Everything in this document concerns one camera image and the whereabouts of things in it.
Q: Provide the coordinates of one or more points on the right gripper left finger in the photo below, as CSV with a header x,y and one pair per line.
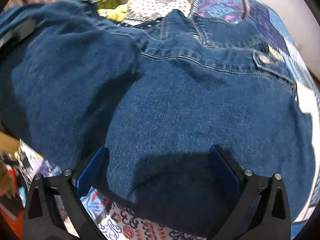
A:
x,y
53,208

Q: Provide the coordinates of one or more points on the yellow cartoon blanket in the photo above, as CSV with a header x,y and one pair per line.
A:
x,y
118,14

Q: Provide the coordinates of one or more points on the blue denim jacket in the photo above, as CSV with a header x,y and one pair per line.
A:
x,y
150,104

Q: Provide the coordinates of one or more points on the scattered papers and books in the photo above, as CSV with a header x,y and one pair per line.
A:
x,y
13,194

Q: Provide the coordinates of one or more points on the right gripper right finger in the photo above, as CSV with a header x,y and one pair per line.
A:
x,y
258,206

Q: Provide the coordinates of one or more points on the blue patchwork bedspread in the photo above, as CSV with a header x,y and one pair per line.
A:
x,y
237,10

